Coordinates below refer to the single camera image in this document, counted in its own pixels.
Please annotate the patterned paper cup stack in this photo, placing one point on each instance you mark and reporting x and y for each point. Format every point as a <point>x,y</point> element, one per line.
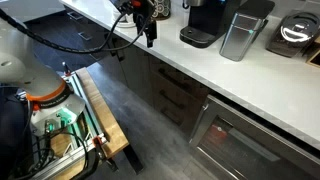
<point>163,8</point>

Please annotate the orange black clamp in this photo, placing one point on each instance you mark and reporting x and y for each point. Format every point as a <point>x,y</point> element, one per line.
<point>66,70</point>
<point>98,141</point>

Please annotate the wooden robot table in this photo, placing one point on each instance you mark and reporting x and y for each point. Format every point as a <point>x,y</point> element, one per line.
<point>106,123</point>

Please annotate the black coffee maker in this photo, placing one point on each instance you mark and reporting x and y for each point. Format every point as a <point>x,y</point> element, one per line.
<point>206,23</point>

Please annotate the dark cabinet door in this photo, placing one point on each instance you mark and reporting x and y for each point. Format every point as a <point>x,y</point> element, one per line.
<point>136,70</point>

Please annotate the dark cabinet drawer unit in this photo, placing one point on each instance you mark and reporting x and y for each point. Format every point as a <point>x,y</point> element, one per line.
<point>85,35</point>

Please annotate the dark drawer with white box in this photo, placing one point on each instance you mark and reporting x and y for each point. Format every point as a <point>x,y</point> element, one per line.
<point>173,78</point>

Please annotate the dark middle-size drawer front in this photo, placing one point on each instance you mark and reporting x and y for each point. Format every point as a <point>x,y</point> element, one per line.
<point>171,99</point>

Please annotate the green plastic base bracket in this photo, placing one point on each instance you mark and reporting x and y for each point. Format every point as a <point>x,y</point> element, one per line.
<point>66,116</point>

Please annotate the white round cup holder plate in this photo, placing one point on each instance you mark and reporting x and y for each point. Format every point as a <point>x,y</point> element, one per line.
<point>128,25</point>

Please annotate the aluminium profile frame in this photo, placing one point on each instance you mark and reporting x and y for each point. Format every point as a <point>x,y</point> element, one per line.
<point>63,160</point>

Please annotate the wooden box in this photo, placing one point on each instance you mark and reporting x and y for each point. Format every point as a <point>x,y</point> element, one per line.
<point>315,56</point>

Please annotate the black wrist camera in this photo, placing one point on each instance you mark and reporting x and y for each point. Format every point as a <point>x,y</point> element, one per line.
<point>123,5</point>

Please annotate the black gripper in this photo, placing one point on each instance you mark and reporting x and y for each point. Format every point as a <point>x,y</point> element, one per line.
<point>145,11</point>

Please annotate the silver canister with black lid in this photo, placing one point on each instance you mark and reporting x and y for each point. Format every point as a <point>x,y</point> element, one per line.
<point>238,36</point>

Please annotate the dark lowest drawer front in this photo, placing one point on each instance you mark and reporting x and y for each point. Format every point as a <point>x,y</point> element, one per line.
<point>171,116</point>

